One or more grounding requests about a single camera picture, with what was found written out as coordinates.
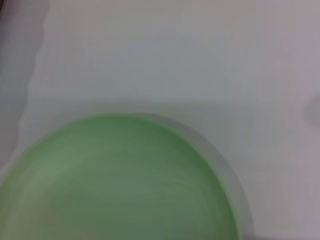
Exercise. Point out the light green plate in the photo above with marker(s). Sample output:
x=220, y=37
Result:
x=112, y=180

